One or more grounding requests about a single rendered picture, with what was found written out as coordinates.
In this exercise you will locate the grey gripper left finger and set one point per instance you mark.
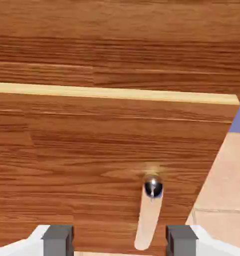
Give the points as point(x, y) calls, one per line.
point(57, 242)

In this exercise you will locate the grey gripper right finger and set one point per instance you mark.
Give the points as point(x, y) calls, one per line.
point(181, 242)

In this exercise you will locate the wooden cabinet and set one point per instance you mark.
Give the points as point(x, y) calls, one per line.
point(119, 40)

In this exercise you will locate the wooden cabinet door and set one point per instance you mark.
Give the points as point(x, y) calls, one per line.
point(71, 160)

